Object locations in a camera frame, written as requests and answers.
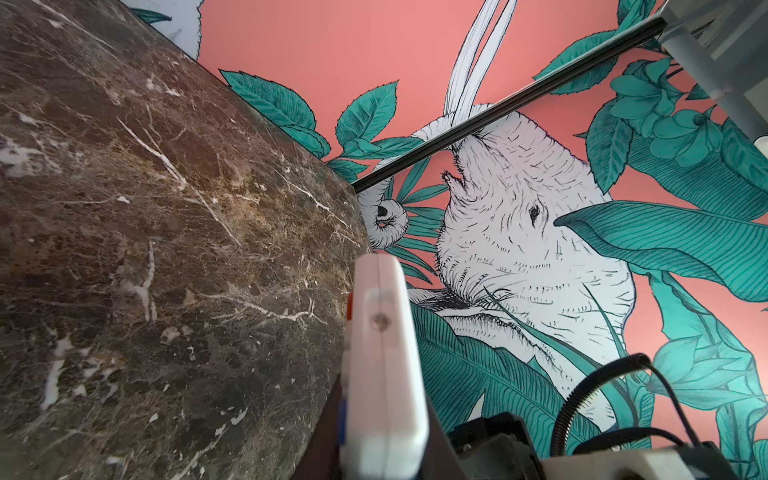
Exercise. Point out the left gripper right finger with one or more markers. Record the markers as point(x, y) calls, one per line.
point(439, 461)

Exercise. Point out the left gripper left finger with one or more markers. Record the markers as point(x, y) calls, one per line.
point(320, 460)

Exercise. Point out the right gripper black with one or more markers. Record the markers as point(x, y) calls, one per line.
point(498, 447)

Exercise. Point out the white remote control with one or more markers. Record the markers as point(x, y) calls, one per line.
point(384, 426)

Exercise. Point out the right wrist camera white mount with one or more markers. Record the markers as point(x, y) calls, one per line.
point(673, 463)

